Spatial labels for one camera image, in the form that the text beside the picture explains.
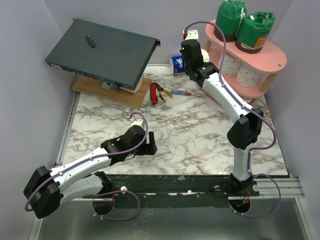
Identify white roll under switch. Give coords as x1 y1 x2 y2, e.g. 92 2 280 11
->
130 77 143 94

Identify blue wrapped roll at back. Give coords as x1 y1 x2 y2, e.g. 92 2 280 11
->
169 54 185 75

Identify white floral paper towel roll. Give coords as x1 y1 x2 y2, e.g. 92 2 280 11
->
236 64 263 87

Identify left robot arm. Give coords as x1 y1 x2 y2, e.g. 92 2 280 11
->
23 125 158 219

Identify red handled cutter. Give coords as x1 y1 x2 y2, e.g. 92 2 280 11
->
150 83 158 105

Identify blue handled screwdriver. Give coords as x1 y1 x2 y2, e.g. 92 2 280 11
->
171 90 203 97

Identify pink three-tier shelf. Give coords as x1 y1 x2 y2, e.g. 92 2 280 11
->
203 19 288 108

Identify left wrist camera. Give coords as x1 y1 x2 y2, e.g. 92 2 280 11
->
130 118 145 128

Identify black metal base rail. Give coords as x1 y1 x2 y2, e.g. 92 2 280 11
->
96 172 260 209

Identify wooden board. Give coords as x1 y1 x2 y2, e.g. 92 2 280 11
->
71 76 152 109

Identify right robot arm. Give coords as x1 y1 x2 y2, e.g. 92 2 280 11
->
180 39 264 196

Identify small black connector strip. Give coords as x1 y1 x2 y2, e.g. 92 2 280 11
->
85 35 97 48

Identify yellow handled pliers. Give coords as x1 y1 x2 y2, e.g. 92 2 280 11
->
154 82 173 103

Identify dark grey network switch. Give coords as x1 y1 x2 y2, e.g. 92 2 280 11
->
45 18 161 91

